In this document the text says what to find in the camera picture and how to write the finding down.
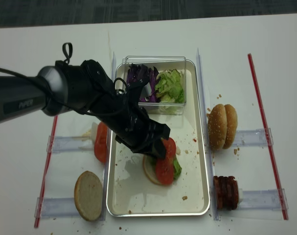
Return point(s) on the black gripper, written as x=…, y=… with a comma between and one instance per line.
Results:
x=133, y=127

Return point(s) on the red tomato slices stack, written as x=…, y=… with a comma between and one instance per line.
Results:
x=100, y=147

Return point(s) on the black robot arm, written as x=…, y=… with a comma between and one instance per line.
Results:
x=87, y=90

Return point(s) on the green lettuce on bun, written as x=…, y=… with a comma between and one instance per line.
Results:
x=177, y=169

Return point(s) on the green lettuce in container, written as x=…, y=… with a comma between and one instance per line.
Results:
x=169, y=88

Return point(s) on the stack of bacon patties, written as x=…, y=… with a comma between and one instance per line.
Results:
x=227, y=192

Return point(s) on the bottom bun on tray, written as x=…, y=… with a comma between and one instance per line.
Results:
x=149, y=167

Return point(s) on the clear plastic salad container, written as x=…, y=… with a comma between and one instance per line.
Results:
x=161, y=63

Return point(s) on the sesame top bun front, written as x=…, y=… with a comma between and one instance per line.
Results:
x=217, y=127

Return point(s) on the sesame bun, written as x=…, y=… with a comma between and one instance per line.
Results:
x=232, y=122
x=217, y=127

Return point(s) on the white pusher block left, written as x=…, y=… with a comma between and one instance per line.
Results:
x=93, y=133

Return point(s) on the white pusher block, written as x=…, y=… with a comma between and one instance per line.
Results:
x=93, y=133
x=240, y=195

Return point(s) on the sesame top bun rear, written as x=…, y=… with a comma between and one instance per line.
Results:
x=232, y=122

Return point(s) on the bun half at left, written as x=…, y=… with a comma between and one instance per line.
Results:
x=88, y=193

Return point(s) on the purple cabbage leaves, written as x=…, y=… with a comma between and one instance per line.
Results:
x=136, y=73

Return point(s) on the white pusher block right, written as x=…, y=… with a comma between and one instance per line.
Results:
x=240, y=195

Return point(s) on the upper left clear holder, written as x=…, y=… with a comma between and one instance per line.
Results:
x=59, y=144

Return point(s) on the clear holder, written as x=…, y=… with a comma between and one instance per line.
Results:
x=261, y=200
x=55, y=208
x=258, y=137
x=59, y=144

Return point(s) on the upper right clear holder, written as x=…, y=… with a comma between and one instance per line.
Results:
x=258, y=137

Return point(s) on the left red strip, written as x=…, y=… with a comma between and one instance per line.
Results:
x=48, y=157

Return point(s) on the red strip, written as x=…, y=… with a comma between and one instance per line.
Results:
x=48, y=157
x=282, y=200

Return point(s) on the lower right clear holder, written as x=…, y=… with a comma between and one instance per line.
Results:
x=261, y=200

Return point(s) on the lower left clear holder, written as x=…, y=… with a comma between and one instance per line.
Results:
x=55, y=208

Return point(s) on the right red strip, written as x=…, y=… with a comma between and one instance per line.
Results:
x=282, y=200

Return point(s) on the right long clear rail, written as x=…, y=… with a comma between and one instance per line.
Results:
x=208, y=154

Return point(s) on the long clear rail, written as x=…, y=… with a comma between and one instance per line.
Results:
x=208, y=154
x=106, y=176

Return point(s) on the left long clear rail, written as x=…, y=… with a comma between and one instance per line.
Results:
x=106, y=176

